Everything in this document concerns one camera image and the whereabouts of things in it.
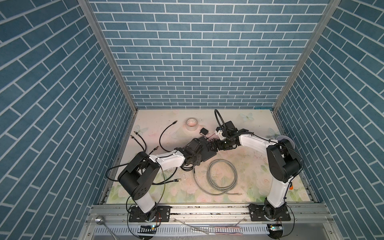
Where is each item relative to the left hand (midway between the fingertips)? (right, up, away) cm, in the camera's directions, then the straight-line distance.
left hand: (198, 158), depth 92 cm
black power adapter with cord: (+5, +16, +13) cm, 21 cm away
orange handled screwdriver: (+52, -13, -10) cm, 55 cm away
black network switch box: (+6, +3, +2) cm, 7 cm away
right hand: (+11, +7, +2) cm, 13 cm away
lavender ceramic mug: (+54, +13, +4) cm, 56 cm away
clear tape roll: (-5, +21, +20) cm, 30 cm away
